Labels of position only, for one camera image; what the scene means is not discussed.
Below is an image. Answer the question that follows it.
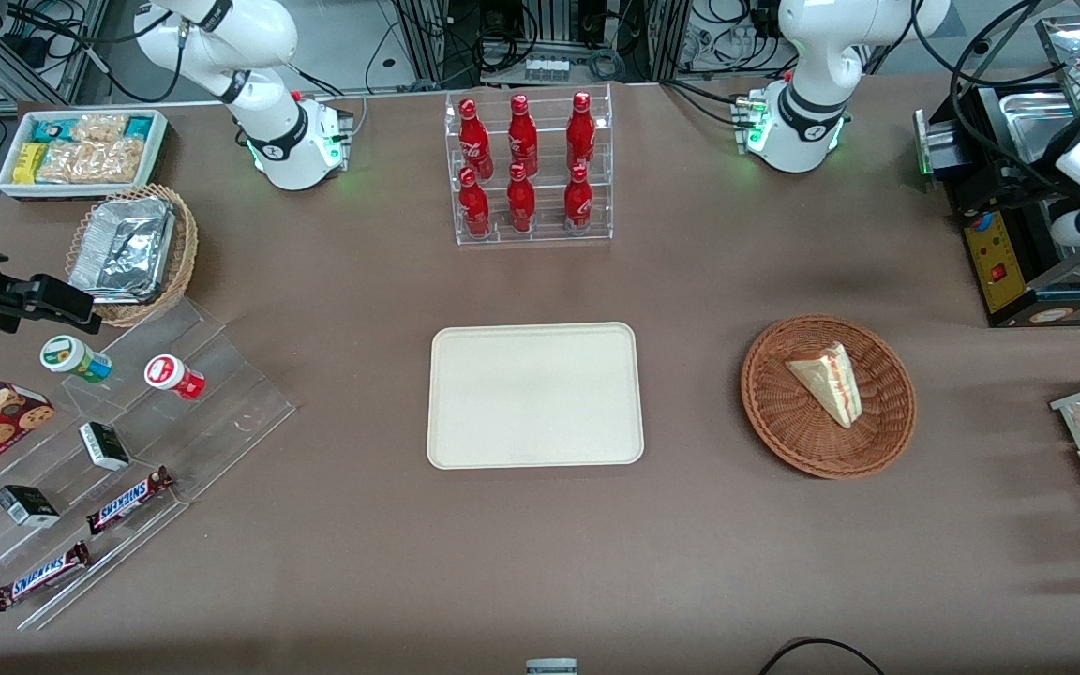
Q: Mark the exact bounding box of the triangular sandwich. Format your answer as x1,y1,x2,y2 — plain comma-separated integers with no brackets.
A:
786,342,865,430

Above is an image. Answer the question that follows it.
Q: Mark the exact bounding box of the steel upper shelf tray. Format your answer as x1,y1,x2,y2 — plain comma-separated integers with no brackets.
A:
1035,14,1080,113

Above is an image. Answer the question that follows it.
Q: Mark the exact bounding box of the light tan wicker basket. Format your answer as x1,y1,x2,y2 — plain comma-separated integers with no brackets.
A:
65,184,199,328

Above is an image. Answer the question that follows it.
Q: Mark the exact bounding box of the brown round wicker basket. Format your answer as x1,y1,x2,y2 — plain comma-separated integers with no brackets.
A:
741,314,918,481

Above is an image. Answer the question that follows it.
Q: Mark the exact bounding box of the beige rectangular tray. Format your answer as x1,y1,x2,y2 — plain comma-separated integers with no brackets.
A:
427,322,645,470

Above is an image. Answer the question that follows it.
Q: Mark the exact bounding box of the green lid snack cup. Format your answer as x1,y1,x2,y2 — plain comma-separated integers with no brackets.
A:
40,335,113,384

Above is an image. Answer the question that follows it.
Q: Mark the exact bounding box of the steel warmer pan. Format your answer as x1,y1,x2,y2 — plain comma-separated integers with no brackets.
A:
997,92,1080,168

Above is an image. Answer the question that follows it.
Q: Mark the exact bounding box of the black food warmer machine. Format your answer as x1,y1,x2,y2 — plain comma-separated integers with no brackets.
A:
915,80,1080,327

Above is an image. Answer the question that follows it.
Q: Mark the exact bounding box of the aluminium foil container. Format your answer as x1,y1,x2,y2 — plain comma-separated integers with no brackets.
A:
68,196,176,306

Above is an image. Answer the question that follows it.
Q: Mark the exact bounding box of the white snack bin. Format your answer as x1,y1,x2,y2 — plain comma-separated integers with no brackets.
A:
0,109,169,201

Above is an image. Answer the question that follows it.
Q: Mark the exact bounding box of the red lid snack cup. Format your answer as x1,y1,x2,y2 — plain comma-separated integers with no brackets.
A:
144,354,206,401

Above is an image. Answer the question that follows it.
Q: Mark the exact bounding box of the small black box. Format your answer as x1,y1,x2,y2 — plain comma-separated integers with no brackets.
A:
0,485,61,528
79,422,131,472

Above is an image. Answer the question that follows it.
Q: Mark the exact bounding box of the clear cracker bag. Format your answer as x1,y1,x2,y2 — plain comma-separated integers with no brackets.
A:
71,113,129,144
37,140,93,185
90,138,146,185

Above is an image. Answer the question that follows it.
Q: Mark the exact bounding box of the clear acrylic step shelf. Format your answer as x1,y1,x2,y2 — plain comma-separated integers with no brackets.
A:
0,296,299,631

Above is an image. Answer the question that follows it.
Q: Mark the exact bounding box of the Snickers chocolate bar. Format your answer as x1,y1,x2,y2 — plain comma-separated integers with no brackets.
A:
86,466,175,535
0,541,91,612

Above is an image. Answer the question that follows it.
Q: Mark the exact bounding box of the red cola bottle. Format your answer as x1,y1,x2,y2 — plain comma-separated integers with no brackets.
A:
458,97,494,180
508,93,539,177
506,163,537,234
566,90,596,173
458,167,492,239
563,163,594,233

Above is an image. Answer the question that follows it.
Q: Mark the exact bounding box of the clear acrylic bottle rack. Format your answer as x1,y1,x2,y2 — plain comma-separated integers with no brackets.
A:
444,84,614,247

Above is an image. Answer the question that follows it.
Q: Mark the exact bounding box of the aluminium frame rack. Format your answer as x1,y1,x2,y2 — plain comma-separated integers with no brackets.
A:
395,0,691,83

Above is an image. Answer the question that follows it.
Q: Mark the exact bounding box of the black floor cable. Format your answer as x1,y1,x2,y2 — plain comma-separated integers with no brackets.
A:
758,637,888,675

